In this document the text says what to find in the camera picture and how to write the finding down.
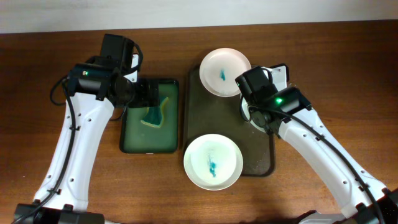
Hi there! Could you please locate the green yellow sponge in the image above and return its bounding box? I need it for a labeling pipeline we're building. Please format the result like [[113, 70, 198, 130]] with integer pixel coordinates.
[[141, 96, 169, 128]]

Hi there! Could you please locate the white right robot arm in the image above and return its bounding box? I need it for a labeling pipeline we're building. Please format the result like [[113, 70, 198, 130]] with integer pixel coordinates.
[[235, 63, 397, 223]]

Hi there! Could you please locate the green water tray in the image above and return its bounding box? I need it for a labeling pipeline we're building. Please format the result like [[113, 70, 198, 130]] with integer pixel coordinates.
[[119, 79, 179, 154]]

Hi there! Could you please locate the pinkish white plate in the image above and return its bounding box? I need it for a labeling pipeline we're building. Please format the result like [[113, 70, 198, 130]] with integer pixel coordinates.
[[199, 48, 251, 98]]

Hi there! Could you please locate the pale grey plate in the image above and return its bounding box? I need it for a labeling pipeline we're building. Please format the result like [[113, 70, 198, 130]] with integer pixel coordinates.
[[239, 95, 267, 133]]

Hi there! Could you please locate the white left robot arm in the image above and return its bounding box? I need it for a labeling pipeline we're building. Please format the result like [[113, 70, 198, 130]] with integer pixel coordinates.
[[13, 34, 160, 223]]

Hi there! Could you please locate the pale green plate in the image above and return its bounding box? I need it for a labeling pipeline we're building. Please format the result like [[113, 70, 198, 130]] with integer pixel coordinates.
[[183, 134, 243, 191]]

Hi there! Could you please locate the large dark serving tray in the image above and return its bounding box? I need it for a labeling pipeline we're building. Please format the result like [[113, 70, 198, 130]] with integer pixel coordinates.
[[183, 67, 275, 177]]

